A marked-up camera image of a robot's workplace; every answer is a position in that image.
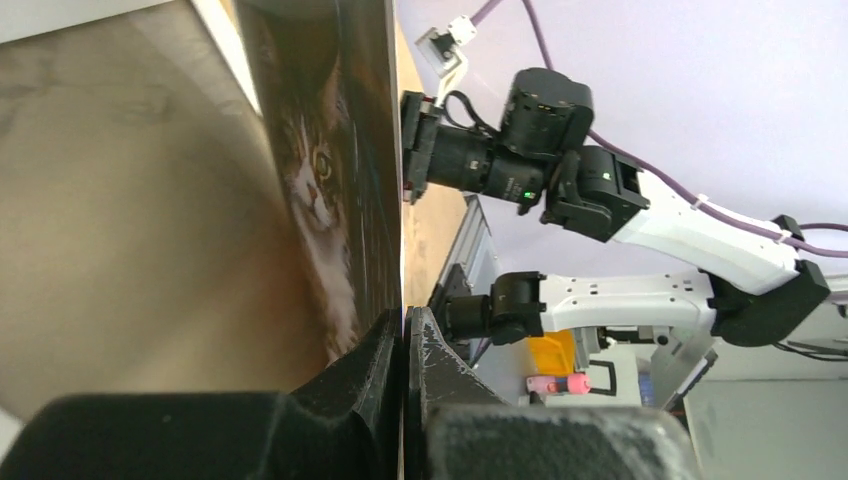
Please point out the pink marker in background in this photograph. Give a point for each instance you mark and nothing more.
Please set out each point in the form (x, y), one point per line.
(572, 384)

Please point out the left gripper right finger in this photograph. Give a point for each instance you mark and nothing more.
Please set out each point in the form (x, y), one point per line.
(456, 427)

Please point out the cat photo print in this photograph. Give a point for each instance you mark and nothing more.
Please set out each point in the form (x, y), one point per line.
(325, 80)

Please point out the yellow background object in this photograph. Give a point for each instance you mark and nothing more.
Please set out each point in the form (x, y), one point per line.
(554, 353)

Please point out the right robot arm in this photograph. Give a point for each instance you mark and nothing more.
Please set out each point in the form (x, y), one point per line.
(711, 270)

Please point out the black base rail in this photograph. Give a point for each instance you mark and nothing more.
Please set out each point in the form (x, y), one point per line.
(470, 268)

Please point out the white mat board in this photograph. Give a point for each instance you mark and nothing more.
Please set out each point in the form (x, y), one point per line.
(145, 245)

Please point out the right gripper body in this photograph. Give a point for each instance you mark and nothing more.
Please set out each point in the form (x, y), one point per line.
(546, 115)

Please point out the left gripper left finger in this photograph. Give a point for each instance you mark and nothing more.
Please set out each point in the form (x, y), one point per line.
(342, 424)

